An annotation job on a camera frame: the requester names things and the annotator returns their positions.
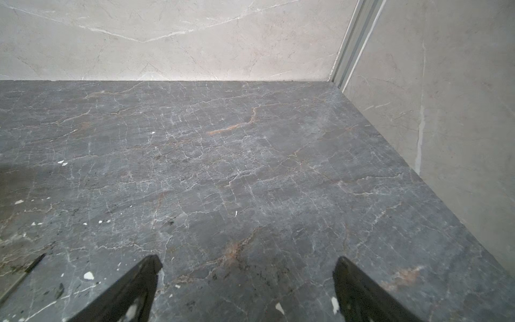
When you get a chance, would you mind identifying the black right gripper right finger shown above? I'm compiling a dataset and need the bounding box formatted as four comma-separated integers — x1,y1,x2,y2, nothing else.
333,256,421,322

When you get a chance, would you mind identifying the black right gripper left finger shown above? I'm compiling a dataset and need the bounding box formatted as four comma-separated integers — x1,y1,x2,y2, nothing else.
70,254,162,321

